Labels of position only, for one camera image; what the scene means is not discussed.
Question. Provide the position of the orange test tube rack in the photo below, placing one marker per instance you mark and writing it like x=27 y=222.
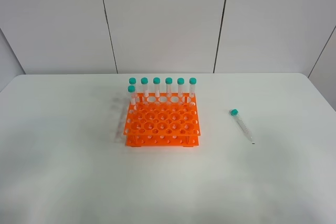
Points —
x=162 y=121

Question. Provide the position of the second row teal-capped tube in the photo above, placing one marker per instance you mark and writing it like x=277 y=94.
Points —
x=133 y=94

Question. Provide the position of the teal-capped test tube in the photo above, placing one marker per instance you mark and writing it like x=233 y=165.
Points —
x=246 y=131

